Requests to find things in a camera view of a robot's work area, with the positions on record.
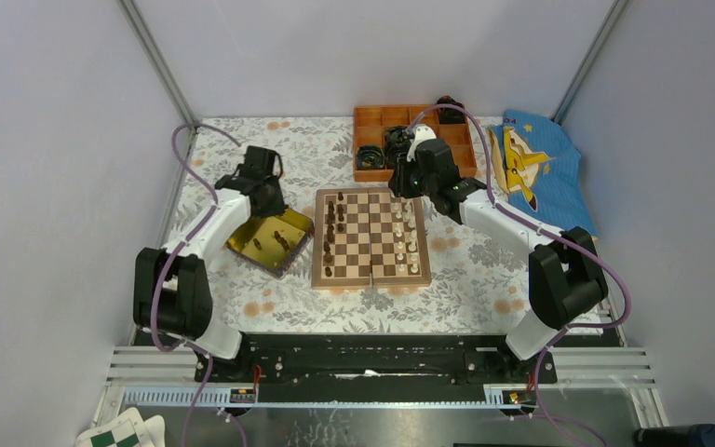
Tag gold tin box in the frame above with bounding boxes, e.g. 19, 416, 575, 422
225, 208, 315, 278

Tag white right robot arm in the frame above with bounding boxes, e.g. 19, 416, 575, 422
388, 125, 609, 384

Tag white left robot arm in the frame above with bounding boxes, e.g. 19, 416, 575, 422
132, 145, 287, 383

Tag orange wooden compartment tray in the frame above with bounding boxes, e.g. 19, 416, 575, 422
353, 104, 478, 183

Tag wooden chessboard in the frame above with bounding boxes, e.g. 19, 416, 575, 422
312, 187, 432, 290

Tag blue pikachu shirt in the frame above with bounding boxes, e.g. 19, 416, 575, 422
487, 109, 598, 239

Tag floral tablecloth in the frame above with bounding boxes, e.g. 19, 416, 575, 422
169, 117, 529, 334

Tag green checkered mat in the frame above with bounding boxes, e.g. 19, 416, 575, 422
75, 408, 166, 447

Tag black cylinder object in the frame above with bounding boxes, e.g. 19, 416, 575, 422
632, 424, 715, 447

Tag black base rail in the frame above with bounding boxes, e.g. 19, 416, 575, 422
209, 333, 558, 404

